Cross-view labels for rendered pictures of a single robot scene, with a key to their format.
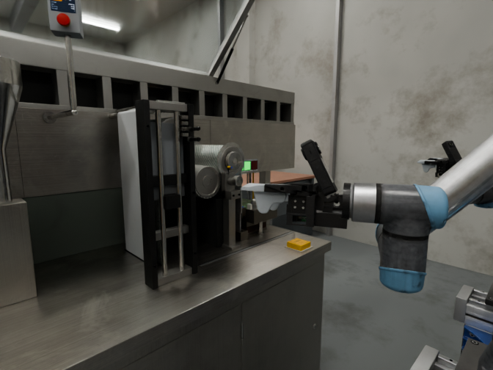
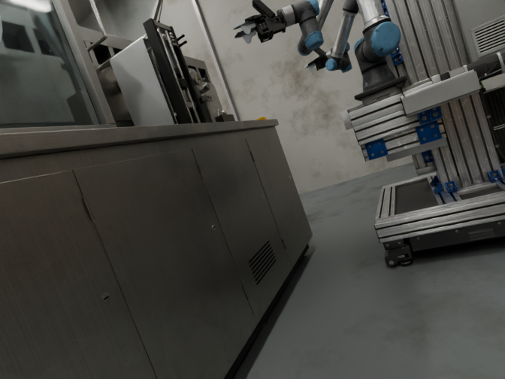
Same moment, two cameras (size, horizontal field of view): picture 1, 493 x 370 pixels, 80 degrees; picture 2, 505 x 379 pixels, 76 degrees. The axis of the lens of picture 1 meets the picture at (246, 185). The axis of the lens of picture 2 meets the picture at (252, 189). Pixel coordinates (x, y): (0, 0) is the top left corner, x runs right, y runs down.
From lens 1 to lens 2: 1.09 m
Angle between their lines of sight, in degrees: 20
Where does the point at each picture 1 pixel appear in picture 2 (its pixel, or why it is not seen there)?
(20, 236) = not seen: hidden behind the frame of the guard
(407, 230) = (307, 14)
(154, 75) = (114, 42)
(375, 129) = (267, 100)
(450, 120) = (314, 73)
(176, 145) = (172, 50)
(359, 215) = (288, 17)
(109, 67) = (86, 34)
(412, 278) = (318, 34)
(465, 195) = (324, 9)
